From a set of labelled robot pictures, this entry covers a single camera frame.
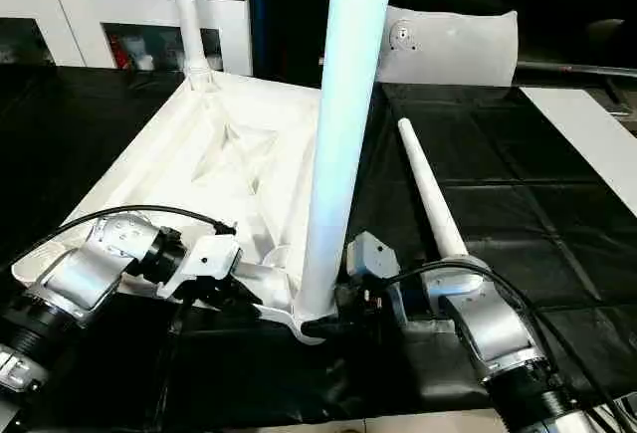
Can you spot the white plastic table leg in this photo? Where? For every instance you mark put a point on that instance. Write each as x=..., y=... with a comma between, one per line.
x=433, y=194
x=189, y=20
x=343, y=104

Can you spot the white plastic table top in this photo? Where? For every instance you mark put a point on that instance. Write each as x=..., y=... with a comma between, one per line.
x=174, y=154

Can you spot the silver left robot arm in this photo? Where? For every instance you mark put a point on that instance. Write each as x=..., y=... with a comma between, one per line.
x=74, y=279

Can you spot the black table mat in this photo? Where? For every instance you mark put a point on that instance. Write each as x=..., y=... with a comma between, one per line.
x=522, y=204

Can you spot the white flat board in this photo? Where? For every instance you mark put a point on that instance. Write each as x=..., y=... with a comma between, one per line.
x=587, y=139

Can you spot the black cabinet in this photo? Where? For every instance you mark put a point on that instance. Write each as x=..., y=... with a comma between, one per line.
x=283, y=15

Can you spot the white cabinet with glass doors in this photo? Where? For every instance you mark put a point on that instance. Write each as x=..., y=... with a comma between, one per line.
x=74, y=5

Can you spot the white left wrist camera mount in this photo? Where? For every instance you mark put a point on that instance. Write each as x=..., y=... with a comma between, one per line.
x=209, y=259

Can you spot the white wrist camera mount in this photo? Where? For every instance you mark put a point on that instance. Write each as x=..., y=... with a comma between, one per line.
x=209, y=259
x=373, y=254

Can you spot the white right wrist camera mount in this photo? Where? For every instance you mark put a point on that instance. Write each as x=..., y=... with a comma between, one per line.
x=373, y=254

